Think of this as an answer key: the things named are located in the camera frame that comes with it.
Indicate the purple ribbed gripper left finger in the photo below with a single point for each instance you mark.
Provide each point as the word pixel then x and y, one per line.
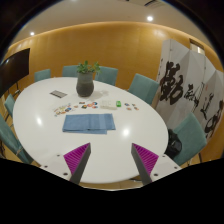
pixel 76 161

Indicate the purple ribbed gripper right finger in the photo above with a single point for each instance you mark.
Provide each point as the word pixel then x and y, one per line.
pixel 145 161

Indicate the blue folded towel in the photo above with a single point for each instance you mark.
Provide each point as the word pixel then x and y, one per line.
pixel 89 123

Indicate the colourful sticker sheet left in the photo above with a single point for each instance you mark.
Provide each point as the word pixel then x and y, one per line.
pixel 62 109

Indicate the teal chair near right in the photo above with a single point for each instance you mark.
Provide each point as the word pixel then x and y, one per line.
pixel 192 137

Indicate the round badges cluster centre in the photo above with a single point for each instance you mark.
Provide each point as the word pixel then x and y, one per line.
pixel 84 105

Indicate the small badges cluster right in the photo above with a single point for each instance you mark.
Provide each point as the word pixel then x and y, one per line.
pixel 131 106

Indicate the small green box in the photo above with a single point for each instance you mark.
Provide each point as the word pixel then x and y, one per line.
pixel 118 103

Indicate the teal chair near left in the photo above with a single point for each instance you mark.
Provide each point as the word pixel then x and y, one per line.
pixel 9 139

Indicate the teal chair far right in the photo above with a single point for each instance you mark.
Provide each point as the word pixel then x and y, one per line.
pixel 144 88

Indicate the dark grey plant pot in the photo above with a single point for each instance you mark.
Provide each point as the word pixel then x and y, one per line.
pixel 85 85

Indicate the teal chair left middle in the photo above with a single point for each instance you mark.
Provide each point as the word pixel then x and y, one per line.
pixel 9 104

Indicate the white calligraphy folding screen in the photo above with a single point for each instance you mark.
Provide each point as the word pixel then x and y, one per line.
pixel 189 83

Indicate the teal chair behind plant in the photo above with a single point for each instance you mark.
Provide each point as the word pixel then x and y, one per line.
pixel 69 71

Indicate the teal chair right of plant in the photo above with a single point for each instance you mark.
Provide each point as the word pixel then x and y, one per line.
pixel 107 75

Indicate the teal chair far left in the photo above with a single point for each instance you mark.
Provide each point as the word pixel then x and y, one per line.
pixel 41 75

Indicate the green potted plant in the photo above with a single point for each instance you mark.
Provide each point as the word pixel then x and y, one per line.
pixel 85 68

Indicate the black wall television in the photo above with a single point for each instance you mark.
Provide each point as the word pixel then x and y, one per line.
pixel 13 69

